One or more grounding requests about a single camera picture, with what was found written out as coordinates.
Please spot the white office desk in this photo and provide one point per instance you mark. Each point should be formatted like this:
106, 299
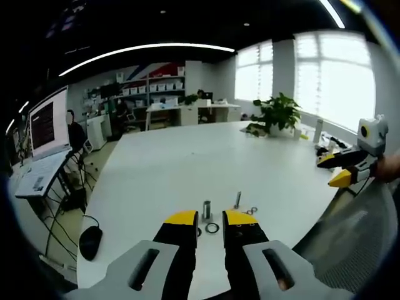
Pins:
190, 112

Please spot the white cabinet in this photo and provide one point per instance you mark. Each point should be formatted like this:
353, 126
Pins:
97, 134

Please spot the thin metal threaded stud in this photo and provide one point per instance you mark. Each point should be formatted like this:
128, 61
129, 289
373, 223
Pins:
238, 199

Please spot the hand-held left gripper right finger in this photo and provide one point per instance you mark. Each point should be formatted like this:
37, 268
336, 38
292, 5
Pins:
247, 247

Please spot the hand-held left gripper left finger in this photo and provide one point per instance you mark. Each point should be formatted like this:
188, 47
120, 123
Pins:
170, 250

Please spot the green potted plant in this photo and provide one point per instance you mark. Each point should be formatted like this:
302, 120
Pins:
278, 115

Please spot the small metal washer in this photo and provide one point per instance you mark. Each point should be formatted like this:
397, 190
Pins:
254, 208
249, 212

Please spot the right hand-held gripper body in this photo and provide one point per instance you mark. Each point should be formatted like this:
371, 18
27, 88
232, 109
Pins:
372, 134

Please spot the black items on table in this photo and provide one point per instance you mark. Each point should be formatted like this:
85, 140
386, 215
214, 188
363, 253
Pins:
334, 144

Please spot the white open laptop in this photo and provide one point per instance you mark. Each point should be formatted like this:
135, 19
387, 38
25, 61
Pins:
43, 147

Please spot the long curved ceiling light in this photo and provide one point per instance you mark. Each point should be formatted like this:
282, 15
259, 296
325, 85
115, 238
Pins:
140, 53

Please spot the metal cylinder on base plate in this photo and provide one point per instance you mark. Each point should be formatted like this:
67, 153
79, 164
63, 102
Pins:
207, 211

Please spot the grey mesh chair back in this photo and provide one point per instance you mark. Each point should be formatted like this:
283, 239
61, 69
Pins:
350, 237

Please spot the black computer mouse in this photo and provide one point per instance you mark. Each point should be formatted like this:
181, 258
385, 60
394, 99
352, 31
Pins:
90, 242

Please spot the shelf with white bins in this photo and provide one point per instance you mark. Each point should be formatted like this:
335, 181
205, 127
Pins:
153, 89

